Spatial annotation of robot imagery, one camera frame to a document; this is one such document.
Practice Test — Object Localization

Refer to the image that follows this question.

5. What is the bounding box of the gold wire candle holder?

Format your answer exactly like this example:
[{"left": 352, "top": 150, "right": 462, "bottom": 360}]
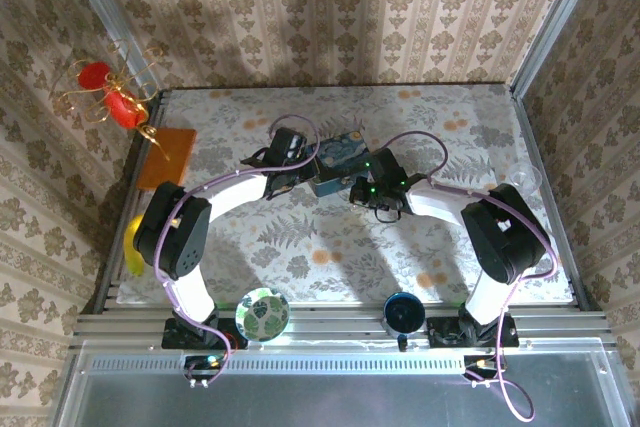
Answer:
[{"left": 53, "top": 39, "right": 171, "bottom": 163}]

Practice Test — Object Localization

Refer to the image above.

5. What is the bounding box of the red candle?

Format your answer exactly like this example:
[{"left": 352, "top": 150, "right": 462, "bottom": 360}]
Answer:
[
  {"left": 102, "top": 89, "right": 149, "bottom": 129},
  {"left": 76, "top": 61, "right": 112, "bottom": 90}
]

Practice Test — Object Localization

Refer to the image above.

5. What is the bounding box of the orange brown board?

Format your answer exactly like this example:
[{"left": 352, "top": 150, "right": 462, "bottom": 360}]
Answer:
[{"left": 137, "top": 126, "right": 198, "bottom": 192}]

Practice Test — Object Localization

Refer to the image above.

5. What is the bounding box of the aluminium frame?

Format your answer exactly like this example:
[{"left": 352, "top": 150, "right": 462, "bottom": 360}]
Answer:
[{"left": 54, "top": 0, "right": 631, "bottom": 363}]

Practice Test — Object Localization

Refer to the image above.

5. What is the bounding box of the clear plastic cup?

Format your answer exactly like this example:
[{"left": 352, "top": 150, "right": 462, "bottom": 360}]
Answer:
[{"left": 507, "top": 162, "right": 545, "bottom": 198}]

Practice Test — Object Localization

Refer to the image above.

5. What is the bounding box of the grey metal panel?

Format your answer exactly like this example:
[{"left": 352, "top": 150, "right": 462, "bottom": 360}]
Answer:
[{"left": 54, "top": 346, "right": 632, "bottom": 427}]

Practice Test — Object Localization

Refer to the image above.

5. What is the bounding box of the dark blue mug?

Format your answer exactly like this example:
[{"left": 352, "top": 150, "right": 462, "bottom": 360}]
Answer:
[{"left": 382, "top": 291, "right": 427, "bottom": 352}]

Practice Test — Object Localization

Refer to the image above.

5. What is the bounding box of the leaf pattern bowl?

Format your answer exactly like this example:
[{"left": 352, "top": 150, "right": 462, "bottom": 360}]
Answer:
[{"left": 234, "top": 286, "right": 291, "bottom": 344}]

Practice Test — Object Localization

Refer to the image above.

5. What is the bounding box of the small controller board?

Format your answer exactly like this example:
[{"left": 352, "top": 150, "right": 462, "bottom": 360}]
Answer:
[
  {"left": 182, "top": 354, "right": 226, "bottom": 388},
  {"left": 462, "top": 354, "right": 506, "bottom": 388}
]

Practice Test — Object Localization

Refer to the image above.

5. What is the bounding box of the starry night tin box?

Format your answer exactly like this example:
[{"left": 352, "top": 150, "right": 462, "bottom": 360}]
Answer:
[{"left": 305, "top": 130, "right": 375, "bottom": 198}]

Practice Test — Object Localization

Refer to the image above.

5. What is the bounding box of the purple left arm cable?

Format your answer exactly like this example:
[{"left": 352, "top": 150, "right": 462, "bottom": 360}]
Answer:
[{"left": 154, "top": 113, "right": 322, "bottom": 391}]

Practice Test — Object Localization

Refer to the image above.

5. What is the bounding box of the yellow banana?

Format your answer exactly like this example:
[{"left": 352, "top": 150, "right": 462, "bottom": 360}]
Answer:
[{"left": 123, "top": 214, "right": 149, "bottom": 277}]

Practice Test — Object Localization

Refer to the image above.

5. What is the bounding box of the floral table cloth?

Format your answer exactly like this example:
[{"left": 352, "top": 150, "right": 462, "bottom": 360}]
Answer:
[{"left": 115, "top": 86, "right": 575, "bottom": 306}]

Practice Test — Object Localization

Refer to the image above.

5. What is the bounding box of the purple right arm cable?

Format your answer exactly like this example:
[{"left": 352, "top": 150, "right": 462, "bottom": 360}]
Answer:
[{"left": 372, "top": 130, "right": 559, "bottom": 421}]

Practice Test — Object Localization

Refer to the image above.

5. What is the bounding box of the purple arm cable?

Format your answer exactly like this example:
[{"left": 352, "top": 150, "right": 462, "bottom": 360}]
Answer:
[
  {"left": 154, "top": 113, "right": 322, "bottom": 391},
  {"left": 372, "top": 130, "right": 559, "bottom": 421}
]

